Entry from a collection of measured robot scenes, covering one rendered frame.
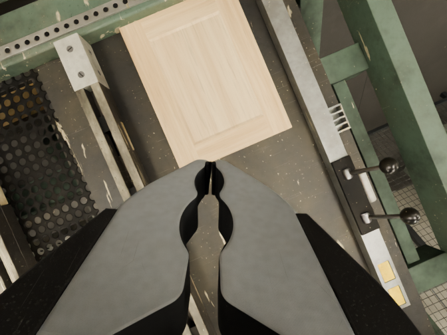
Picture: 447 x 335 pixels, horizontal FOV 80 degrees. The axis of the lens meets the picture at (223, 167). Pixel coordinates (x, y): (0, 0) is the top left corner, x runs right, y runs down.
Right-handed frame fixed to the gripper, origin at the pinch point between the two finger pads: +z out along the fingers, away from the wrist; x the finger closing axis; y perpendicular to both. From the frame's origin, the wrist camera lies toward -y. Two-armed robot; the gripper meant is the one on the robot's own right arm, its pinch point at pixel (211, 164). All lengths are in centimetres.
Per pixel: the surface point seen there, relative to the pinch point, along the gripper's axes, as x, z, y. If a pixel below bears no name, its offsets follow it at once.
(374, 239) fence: 41, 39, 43
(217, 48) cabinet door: 0, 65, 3
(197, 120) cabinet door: -5, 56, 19
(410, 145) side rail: 53, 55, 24
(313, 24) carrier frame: 34, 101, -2
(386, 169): 37, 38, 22
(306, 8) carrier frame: 30, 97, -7
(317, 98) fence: 25, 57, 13
